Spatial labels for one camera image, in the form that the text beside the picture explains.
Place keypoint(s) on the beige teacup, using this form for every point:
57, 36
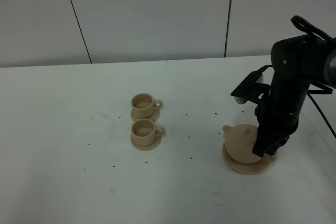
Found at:
143, 105
144, 133

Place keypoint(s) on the near beige teacup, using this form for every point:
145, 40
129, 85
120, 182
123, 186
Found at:
144, 133

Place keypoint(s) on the far beige saucer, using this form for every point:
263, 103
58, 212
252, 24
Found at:
152, 117

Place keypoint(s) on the near beige saucer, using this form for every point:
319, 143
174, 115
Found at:
155, 144

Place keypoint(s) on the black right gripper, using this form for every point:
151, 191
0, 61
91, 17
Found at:
278, 116

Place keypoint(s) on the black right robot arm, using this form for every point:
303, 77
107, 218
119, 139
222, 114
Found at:
297, 62

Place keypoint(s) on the far beige teacup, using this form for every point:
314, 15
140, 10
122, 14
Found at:
143, 105

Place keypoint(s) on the beige teapot saucer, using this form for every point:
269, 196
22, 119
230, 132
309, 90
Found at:
249, 169

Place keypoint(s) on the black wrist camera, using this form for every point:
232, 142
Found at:
251, 89

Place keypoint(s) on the beige teapot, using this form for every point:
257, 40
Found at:
238, 146

